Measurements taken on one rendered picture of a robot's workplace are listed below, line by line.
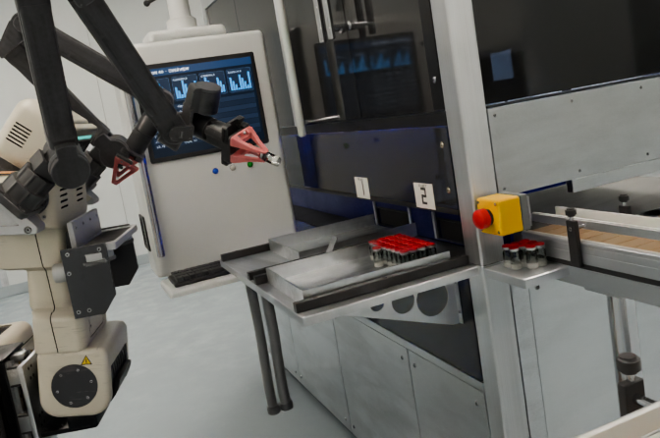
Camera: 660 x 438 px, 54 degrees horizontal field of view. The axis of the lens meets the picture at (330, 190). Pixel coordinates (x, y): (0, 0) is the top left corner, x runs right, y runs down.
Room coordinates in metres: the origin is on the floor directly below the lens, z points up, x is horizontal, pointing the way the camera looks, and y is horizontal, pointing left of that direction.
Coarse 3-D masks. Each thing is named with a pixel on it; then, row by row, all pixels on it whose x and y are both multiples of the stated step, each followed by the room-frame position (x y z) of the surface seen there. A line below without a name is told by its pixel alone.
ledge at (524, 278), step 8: (552, 264) 1.26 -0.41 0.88; (560, 264) 1.26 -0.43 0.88; (488, 272) 1.30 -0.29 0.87; (496, 272) 1.28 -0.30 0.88; (504, 272) 1.26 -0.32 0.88; (512, 272) 1.26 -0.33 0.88; (520, 272) 1.25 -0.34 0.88; (528, 272) 1.24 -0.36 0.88; (536, 272) 1.23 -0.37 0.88; (544, 272) 1.22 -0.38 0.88; (552, 272) 1.22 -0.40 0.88; (560, 272) 1.23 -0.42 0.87; (568, 272) 1.24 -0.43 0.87; (504, 280) 1.26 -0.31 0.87; (512, 280) 1.23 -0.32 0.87; (520, 280) 1.21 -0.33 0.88; (528, 280) 1.20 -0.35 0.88; (536, 280) 1.21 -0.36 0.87; (544, 280) 1.21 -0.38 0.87; (552, 280) 1.22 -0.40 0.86
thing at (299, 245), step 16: (336, 224) 1.92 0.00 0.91; (352, 224) 1.94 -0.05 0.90; (368, 224) 1.96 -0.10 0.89; (272, 240) 1.82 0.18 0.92; (288, 240) 1.86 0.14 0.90; (304, 240) 1.88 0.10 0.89; (320, 240) 1.87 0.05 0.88; (352, 240) 1.66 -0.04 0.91; (368, 240) 1.68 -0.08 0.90; (288, 256) 1.69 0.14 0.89; (304, 256) 1.61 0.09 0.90
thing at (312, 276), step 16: (320, 256) 1.54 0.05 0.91; (336, 256) 1.55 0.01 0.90; (352, 256) 1.57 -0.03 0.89; (368, 256) 1.57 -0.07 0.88; (432, 256) 1.35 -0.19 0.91; (448, 256) 1.37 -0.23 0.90; (272, 272) 1.44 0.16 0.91; (288, 272) 1.51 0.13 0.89; (304, 272) 1.52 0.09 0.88; (320, 272) 1.50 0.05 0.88; (336, 272) 1.47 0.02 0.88; (352, 272) 1.45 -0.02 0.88; (368, 272) 1.30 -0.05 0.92; (384, 272) 1.31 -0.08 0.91; (288, 288) 1.34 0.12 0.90; (304, 288) 1.38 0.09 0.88; (320, 288) 1.26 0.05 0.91; (336, 288) 1.27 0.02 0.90
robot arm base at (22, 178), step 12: (24, 168) 1.33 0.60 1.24; (12, 180) 1.31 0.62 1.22; (24, 180) 1.31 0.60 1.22; (36, 180) 1.32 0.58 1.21; (0, 192) 1.29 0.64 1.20; (12, 192) 1.30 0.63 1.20; (24, 192) 1.31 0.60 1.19; (36, 192) 1.32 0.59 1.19; (12, 204) 1.29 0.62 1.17; (24, 204) 1.31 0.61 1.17; (36, 204) 1.33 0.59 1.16; (24, 216) 1.29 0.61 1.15
